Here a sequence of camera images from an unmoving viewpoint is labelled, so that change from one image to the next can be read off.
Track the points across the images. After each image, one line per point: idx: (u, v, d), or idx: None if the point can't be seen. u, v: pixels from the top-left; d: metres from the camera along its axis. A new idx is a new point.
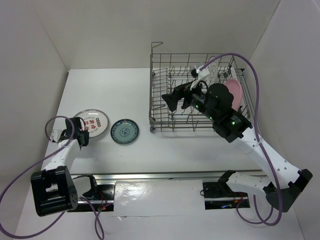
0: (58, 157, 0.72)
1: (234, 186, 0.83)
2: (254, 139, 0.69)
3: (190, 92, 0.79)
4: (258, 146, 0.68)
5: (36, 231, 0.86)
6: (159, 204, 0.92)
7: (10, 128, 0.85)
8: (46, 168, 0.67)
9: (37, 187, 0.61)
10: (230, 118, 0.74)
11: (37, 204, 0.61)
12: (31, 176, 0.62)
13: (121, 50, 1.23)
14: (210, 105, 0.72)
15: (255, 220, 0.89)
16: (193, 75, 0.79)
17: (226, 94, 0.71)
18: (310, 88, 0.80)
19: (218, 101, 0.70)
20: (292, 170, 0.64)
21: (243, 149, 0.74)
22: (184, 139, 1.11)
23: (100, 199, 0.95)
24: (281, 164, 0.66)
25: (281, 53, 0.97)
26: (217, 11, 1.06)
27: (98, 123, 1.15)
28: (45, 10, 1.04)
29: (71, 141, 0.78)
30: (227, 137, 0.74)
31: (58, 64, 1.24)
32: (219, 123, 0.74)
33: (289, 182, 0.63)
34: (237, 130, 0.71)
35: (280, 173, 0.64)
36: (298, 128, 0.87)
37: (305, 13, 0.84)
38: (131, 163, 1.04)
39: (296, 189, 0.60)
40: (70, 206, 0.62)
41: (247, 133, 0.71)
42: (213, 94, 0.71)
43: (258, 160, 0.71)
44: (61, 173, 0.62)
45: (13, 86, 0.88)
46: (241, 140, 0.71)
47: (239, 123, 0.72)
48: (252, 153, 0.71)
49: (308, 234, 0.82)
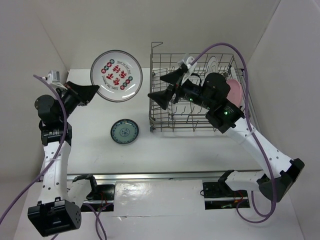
0: (52, 183, 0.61)
1: (233, 184, 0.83)
2: (247, 129, 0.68)
3: (181, 88, 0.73)
4: (250, 135, 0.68)
5: (35, 231, 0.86)
6: (159, 204, 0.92)
7: (9, 127, 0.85)
8: (43, 201, 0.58)
9: (38, 221, 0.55)
10: (224, 108, 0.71)
11: (41, 232, 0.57)
12: (28, 213, 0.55)
13: (120, 50, 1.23)
14: (206, 95, 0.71)
15: (255, 219, 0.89)
16: (183, 70, 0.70)
17: (221, 84, 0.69)
18: (310, 88, 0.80)
19: (214, 91, 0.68)
20: (284, 159, 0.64)
21: (234, 139, 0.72)
22: (184, 139, 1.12)
23: (100, 199, 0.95)
24: (273, 153, 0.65)
25: (281, 53, 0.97)
26: (217, 11, 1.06)
27: (125, 83, 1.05)
28: (45, 11, 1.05)
29: (60, 149, 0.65)
30: (220, 127, 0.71)
31: (57, 64, 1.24)
32: (212, 114, 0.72)
33: (280, 171, 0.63)
34: (230, 120, 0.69)
35: (273, 162, 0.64)
36: (298, 127, 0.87)
37: (305, 12, 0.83)
38: (131, 163, 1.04)
39: (289, 179, 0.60)
40: (74, 227, 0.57)
41: (239, 123, 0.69)
42: (210, 83, 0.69)
43: (250, 150, 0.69)
44: (61, 206, 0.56)
45: (14, 87, 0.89)
46: (234, 130, 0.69)
47: (232, 113, 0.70)
48: (244, 143, 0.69)
49: (307, 233, 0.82)
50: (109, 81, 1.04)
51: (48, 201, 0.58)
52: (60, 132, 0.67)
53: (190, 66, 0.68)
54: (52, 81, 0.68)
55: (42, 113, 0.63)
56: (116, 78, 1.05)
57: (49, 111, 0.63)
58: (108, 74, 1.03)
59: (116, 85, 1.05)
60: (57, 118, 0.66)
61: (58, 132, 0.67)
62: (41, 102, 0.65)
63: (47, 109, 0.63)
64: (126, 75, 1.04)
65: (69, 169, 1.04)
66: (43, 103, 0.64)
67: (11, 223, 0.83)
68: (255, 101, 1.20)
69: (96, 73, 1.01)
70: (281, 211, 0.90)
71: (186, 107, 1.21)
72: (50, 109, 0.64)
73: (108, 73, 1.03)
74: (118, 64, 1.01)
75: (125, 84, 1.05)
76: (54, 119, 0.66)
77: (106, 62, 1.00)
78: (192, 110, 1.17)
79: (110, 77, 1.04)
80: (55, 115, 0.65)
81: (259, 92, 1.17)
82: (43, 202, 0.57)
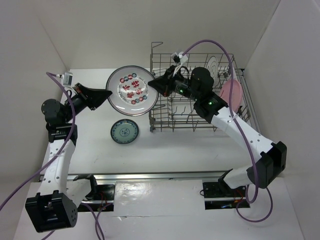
0: (52, 176, 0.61)
1: (230, 182, 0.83)
2: (229, 116, 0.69)
3: (173, 78, 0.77)
4: (232, 121, 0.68)
5: (35, 231, 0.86)
6: (159, 204, 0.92)
7: (10, 127, 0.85)
8: (41, 193, 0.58)
9: (34, 213, 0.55)
10: (209, 100, 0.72)
11: (36, 227, 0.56)
12: (25, 203, 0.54)
13: (120, 49, 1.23)
14: (193, 87, 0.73)
15: (254, 217, 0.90)
16: (176, 61, 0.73)
17: (206, 76, 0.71)
18: (310, 88, 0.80)
19: (199, 83, 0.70)
20: (265, 142, 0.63)
21: (219, 128, 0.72)
22: (183, 139, 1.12)
23: (100, 199, 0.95)
24: (254, 136, 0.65)
25: (281, 53, 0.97)
26: (217, 11, 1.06)
27: (137, 99, 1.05)
28: (45, 11, 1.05)
29: (64, 146, 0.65)
30: (205, 117, 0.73)
31: (57, 64, 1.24)
32: (199, 104, 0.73)
33: (261, 152, 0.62)
34: (215, 109, 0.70)
35: (253, 145, 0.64)
36: (298, 127, 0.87)
37: (305, 13, 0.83)
38: (131, 163, 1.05)
39: (268, 158, 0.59)
40: (70, 225, 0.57)
41: (222, 111, 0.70)
42: (195, 76, 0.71)
43: (233, 135, 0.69)
44: (58, 199, 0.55)
45: (14, 87, 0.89)
46: (217, 117, 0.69)
47: (217, 103, 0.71)
48: (227, 129, 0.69)
49: (307, 233, 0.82)
50: (123, 92, 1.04)
51: (47, 193, 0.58)
52: (66, 132, 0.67)
53: (181, 56, 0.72)
54: (64, 84, 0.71)
55: (49, 117, 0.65)
56: (131, 92, 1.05)
57: (55, 116, 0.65)
58: (125, 85, 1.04)
59: (128, 97, 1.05)
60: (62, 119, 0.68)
61: (64, 132, 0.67)
62: (47, 106, 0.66)
63: (52, 114, 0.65)
64: (141, 93, 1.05)
65: (69, 169, 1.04)
66: (49, 108, 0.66)
67: (11, 223, 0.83)
68: (255, 101, 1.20)
69: (114, 80, 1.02)
70: (282, 211, 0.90)
71: (186, 107, 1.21)
72: (56, 114, 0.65)
73: (126, 84, 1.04)
74: (139, 80, 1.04)
75: (137, 100, 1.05)
76: (60, 121, 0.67)
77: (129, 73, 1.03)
78: (192, 111, 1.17)
79: (127, 88, 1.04)
80: (61, 119, 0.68)
81: (259, 92, 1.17)
82: (41, 194, 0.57)
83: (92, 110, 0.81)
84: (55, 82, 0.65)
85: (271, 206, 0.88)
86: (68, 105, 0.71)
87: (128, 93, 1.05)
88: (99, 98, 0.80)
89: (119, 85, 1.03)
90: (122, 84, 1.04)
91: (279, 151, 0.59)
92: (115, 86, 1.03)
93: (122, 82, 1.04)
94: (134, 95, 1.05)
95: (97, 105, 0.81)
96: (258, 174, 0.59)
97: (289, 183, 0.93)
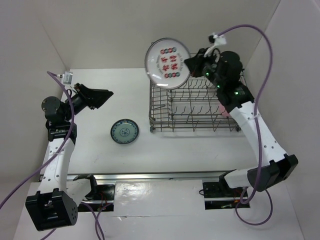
0: (52, 174, 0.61)
1: (230, 181, 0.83)
2: (251, 113, 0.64)
3: (203, 59, 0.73)
4: (252, 119, 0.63)
5: (35, 231, 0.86)
6: (159, 204, 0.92)
7: (10, 127, 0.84)
8: (41, 191, 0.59)
9: (34, 211, 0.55)
10: (236, 89, 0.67)
11: (36, 226, 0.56)
12: (25, 201, 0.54)
13: (120, 49, 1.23)
14: (219, 71, 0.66)
15: (254, 221, 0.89)
16: (210, 42, 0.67)
17: (236, 61, 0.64)
18: (309, 89, 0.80)
19: (226, 66, 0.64)
20: (278, 151, 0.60)
21: (236, 120, 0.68)
22: (183, 139, 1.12)
23: (100, 199, 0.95)
24: (269, 141, 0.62)
25: (281, 54, 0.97)
26: (217, 11, 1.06)
27: (170, 73, 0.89)
28: (45, 11, 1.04)
29: (64, 145, 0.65)
30: (227, 106, 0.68)
31: (57, 64, 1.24)
32: (222, 92, 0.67)
33: (270, 160, 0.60)
34: (238, 101, 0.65)
35: (265, 150, 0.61)
36: (298, 127, 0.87)
37: (305, 13, 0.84)
38: (131, 163, 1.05)
39: (276, 168, 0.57)
40: (70, 224, 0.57)
41: (246, 106, 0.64)
42: (223, 58, 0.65)
43: (247, 134, 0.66)
44: (58, 198, 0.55)
45: (14, 87, 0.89)
46: (238, 111, 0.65)
47: (243, 94, 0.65)
48: (244, 126, 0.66)
49: (308, 234, 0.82)
50: (159, 62, 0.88)
51: (47, 192, 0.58)
52: (66, 131, 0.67)
53: (217, 37, 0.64)
54: (64, 82, 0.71)
55: (49, 115, 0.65)
56: (167, 64, 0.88)
57: (55, 114, 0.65)
58: (163, 57, 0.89)
59: (163, 70, 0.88)
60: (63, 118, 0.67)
61: (64, 130, 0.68)
62: (48, 104, 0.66)
63: (53, 112, 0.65)
64: (175, 69, 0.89)
65: (69, 169, 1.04)
66: (50, 105, 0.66)
67: (11, 223, 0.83)
68: None
69: (154, 50, 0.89)
70: (282, 211, 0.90)
71: (186, 107, 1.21)
72: (56, 112, 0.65)
73: (164, 56, 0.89)
74: (178, 55, 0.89)
75: (170, 75, 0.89)
76: (60, 119, 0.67)
77: (170, 46, 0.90)
78: (192, 110, 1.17)
79: (164, 60, 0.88)
80: (61, 117, 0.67)
81: None
82: (41, 192, 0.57)
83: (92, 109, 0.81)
84: (56, 80, 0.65)
85: (271, 211, 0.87)
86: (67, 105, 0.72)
87: (164, 65, 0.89)
88: (100, 97, 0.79)
89: (158, 55, 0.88)
90: (160, 54, 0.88)
91: (289, 165, 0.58)
92: (154, 54, 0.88)
93: (161, 53, 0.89)
94: (168, 69, 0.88)
95: (99, 105, 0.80)
96: (260, 179, 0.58)
97: (289, 183, 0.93)
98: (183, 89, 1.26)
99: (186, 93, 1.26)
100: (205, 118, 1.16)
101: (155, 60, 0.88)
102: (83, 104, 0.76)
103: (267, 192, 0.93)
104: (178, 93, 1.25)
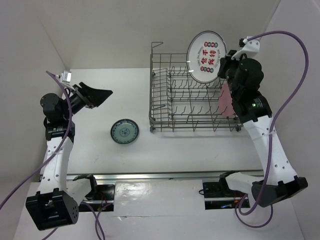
0: (52, 174, 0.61)
1: (231, 181, 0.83)
2: (266, 129, 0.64)
3: (229, 61, 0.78)
4: (267, 136, 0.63)
5: (35, 232, 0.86)
6: (158, 204, 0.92)
7: (10, 127, 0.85)
8: (41, 191, 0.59)
9: (35, 211, 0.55)
10: (254, 100, 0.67)
11: (38, 225, 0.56)
12: (26, 202, 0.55)
13: (120, 49, 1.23)
14: (238, 78, 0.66)
15: (255, 222, 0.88)
16: (241, 45, 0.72)
17: (256, 71, 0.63)
18: (309, 89, 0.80)
19: (245, 74, 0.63)
20: (288, 173, 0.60)
21: (250, 134, 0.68)
22: (183, 139, 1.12)
23: (100, 199, 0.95)
24: (281, 162, 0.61)
25: (281, 53, 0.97)
26: (217, 11, 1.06)
27: (206, 67, 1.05)
28: (45, 11, 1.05)
29: (63, 144, 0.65)
30: (242, 116, 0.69)
31: (57, 64, 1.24)
32: (238, 100, 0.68)
33: (279, 181, 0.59)
34: (254, 114, 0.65)
35: (276, 169, 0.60)
36: (298, 127, 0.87)
37: (306, 13, 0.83)
38: (131, 163, 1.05)
39: (284, 190, 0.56)
40: (71, 222, 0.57)
41: (262, 120, 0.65)
42: (244, 66, 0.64)
43: (260, 150, 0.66)
44: (58, 197, 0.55)
45: (14, 87, 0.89)
46: (253, 124, 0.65)
47: (259, 108, 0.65)
48: (258, 141, 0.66)
49: (308, 234, 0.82)
50: (200, 54, 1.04)
51: (47, 192, 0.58)
52: (64, 129, 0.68)
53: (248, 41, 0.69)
54: (63, 81, 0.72)
55: (46, 111, 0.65)
56: (206, 57, 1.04)
57: (53, 110, 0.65)
58: (205, 49, 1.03)
59: (201, 62, 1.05)
60: (61, 116, 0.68)
61: (62, 129, 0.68)
62: (46, 100, 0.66)
63: (51, 108, 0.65)
64: (212, 64, 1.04)
65: (69, 169, 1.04)
66: (48, 101, 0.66)
67: (11, 224, 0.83)
68: None
69: (199, 41, 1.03)
70: (282, 211, 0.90)
71: (186, 107, 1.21)
72: (55, 107, 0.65)
73: (206, 49, 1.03)
74: (217, 51, 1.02)
75: (205, 68, 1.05)
76: (58, 117, 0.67)
77: (213, 40, 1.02)
78: (192, 111, 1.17)
79: (205, 52, 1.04)
80: (59, 113, 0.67)
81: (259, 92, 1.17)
82: (41, 192, 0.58)
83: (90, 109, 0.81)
84: (55, 80, 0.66)
85: (271, 212, 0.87)
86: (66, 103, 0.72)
87: (203, 57, 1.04)
88: (98, 96, 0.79)
89: (201, 46, 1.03)
90: (204, 47, 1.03)
91: (298, 188, 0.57)
92: (198, 45, 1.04)
93: (204, 45, 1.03)
94: (205, 62, 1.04)
95: (97, 104, 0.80)
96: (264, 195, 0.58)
97: None
98: (183, 89, 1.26)
99: (186, 93, 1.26)
100: (205, 118, 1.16)
101: (197, 52, 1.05)
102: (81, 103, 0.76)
103: None
104: (178, 93, 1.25)
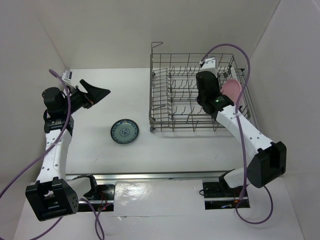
0: (51, 164, 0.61)
1: (231, 181, 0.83)
2: (233, 113, 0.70)
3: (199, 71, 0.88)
4: (235, 118, 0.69)
5: (34, 232, 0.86)
6: (158, 204, 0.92)
7: (10, 127, 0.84)
8: (41, 181, 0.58)
9: (35, 201, 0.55)
10: (216, 98, 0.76)
11: (38, 216, 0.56)
12: (26, 191, 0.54)
13: (120, 50, 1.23)
14: (198, 86, 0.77)
15: (254, 220, 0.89)
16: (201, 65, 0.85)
17: (208, 75, 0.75)
18: (310, 89, 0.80)
19: (201, 80, 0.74)
20: (265, 140, 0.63)
21: (223, 124, 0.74)
22: (184, 139, 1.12)
23: (100, 199, 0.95)
24: (254, 133, 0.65)
25: (281, 53, 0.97)
26: (217, 11, 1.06)
27: None
28: (46, 12, 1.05)
29: (62, 136, 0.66)
30: (212, 114, 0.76)
31: (58, 64, 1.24)
32: (205, 102, 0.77)
33: (258, 148, 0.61)
34: (220, 107, 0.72)
35: (252, 141, 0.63)
36: (299, 127, 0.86)
37: (306, 13, 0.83)
38: (131, 163, 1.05)
39: (265, 154, 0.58)
40: (71, 212, 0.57)
41: (227, 109, 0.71)
42: (198, 75, 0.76)
43: (235, 133, 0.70)
44: (58, 186, 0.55)
45: (13, 87, 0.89)
46: (221, 114, 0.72)
47: (223, 101, 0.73)
48: (230, 126, 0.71)
49: (308, 234, 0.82)
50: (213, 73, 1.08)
51: (47, 181, 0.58)
52: (62, 122, 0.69)
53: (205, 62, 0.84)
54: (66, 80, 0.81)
55: (47, 102, 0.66)
56: None
57: (54, 101, 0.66)
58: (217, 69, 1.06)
59: None
60: (61, 109, 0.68)
61: (60, 122, 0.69)
62: (48, 92, 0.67)
63: (52, 98, 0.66)
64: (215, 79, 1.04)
65: (69, 169, 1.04)
66: (50, 93, 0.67)
67: (11, 224, 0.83)
68: (255, 102, 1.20)
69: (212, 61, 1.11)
70: (282, 211, 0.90)
71: (186, 107, 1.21)
72: (55, 99, 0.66)
73: None
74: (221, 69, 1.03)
75: None
76: (57, 109, 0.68)
77: None
78: (192, 110, 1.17)
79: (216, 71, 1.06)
80: (59, 105, 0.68)
81: (259, 92, 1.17)
82: (41, 181, 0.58)
83: (87, 108, 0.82)
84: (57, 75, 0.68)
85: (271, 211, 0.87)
86: (65, 99, 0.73)
87: None
88: (100, 95, 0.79)
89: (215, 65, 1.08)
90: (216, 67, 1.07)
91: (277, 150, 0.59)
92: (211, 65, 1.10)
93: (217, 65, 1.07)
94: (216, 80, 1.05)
95: (98, 101, 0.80)
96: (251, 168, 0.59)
97: (289, 183, 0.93)
98: (183, 89, 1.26)
99: (186, 93, 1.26)
100: (205, 118, 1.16)
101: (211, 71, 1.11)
102: (80, 100, 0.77)
103: (268, 192, 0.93)
104: (178, 93, 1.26)
